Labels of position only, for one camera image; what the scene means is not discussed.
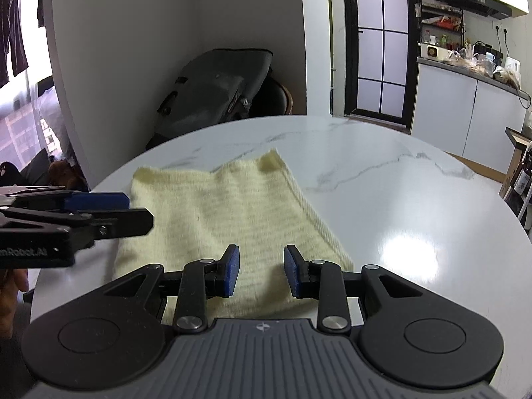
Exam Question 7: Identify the yellow knitted towel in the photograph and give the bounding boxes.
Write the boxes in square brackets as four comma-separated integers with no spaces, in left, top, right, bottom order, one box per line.
[113,149,355,326]

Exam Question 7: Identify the dark hanging clothes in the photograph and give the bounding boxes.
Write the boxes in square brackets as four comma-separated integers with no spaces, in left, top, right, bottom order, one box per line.
[0,0,47,89]

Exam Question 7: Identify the white kitchen appliance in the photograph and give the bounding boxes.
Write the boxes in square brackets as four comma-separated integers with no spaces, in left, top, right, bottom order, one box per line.
[418,42,452,61]

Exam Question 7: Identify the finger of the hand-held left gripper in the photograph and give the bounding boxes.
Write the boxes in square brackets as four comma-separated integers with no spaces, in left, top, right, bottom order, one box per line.
[0,186,131,213]
[0,208,155,251]

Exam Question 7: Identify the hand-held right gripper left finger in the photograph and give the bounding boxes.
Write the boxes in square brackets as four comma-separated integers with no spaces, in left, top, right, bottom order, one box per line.
[104,244,242,334]

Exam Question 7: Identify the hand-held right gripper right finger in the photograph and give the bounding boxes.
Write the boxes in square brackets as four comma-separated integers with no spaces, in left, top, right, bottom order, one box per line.
[283,244,416,334]

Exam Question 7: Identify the dark round chair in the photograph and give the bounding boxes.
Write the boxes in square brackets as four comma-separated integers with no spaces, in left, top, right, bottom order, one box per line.
[248,77,294,118]

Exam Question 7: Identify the person's left hand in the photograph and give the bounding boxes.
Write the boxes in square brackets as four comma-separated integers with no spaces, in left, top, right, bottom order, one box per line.
[0,268,31,334]

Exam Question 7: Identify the black range hood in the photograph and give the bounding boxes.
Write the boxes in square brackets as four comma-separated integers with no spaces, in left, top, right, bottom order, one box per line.
[430,0,514,20]

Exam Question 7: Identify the black framed glass door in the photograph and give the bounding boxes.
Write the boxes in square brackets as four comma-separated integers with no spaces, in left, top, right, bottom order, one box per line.
[341,0,421,124]

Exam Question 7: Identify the brown plush toy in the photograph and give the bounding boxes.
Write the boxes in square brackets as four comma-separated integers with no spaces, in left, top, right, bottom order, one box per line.
[47,160,84,189]

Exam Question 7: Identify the wall outlet with black cable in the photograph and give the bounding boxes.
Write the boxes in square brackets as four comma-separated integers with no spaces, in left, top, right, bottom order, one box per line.
[494,24,511,58]

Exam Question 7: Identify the black kitchen shelf rack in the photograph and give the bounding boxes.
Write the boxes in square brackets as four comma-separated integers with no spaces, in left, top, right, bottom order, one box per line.
[418,2,465,51]

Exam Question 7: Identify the dark wine bottle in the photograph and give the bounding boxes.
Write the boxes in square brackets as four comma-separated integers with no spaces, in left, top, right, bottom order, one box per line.
[513,141,532,201]

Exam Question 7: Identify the white base cabinets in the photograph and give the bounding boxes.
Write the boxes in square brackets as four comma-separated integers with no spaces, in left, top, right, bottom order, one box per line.
[409,56,532,176]

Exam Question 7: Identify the dark cushion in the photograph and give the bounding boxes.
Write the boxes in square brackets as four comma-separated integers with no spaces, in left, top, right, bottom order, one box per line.
[18,147,56,186]

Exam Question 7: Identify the wooden rack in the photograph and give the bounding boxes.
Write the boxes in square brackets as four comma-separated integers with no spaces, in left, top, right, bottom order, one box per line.
[500,126,532,230]

